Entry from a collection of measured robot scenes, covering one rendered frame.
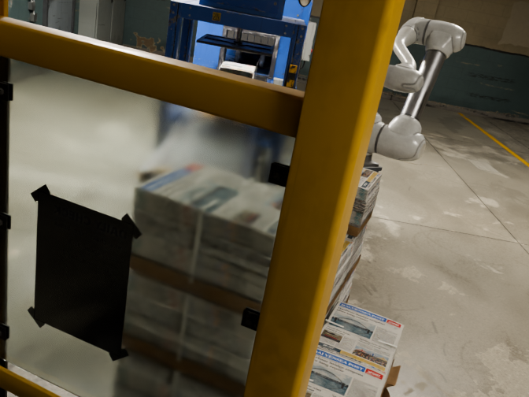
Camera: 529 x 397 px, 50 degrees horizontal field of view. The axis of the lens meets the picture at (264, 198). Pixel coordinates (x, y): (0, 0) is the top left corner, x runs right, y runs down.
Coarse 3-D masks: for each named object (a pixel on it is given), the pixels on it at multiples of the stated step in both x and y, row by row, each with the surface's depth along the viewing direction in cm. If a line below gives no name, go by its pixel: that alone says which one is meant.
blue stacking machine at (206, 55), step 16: (288, 0) 599; (288, 16) 605; (304, 16) 605; (208, 32) 615; (224, 32) 613; (256, 32) 612; (208, 48) 621; (224, 48) 621; (288, 48) 617; (304, 48) 616; (208, 64) 627; (256, 64) 692; (272, 64) 624; (304, 64) 641
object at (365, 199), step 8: (368, 176) 251; (376, 176) 254; (360, 184) 240; (368, 184) 242; (376, 184) 255; (360, 192) 238; (368, 192) 239; (376, 192) 257; (360, 200) 239; (368, 200) 243; (360, 208) 240; (368, 208) 250; (352, 216) 242; (360, 216) 241; (352, 224) 243; (360, 224) 242
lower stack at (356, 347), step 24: (336, 312) 229; (360, 312) 232; (336, 336) 213; (360, 336) 216; (384, 336) 218; (336, 360) 199; (360, 360) 202; (384, 360) 204; (312, 384) 185; (336, 384) 187; (360, 384) 189; (384, 384) 226
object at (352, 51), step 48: (336, 0) 71; (384, 0) 69; (336, 48) 73; (384, 48) 72; (336, 96) 75; (336, 144) 76; (288, 192) 81; (336, 192) 78; (288, 240) 83; (336, 240) 81; (288, 288) 85; (288, 336) 88; (288, 384) 90
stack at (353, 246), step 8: (360, 232) 253; (352, 240) 242; (360, 240) 260; (344, 248) 232; (352, 248) 241; (360, 248) 266; (344, 256) 227; (352, 256) 252; (344, 264) 231; (352, 264) 256; (336, 272) 219; (344, 272) 237; (336, 280) 222; (344, 280) 247; (336, 288) 232; (344, 288) 259; (344, 296) 265; (328, 304) 224; (336, 304) 252; (328, 312) 233
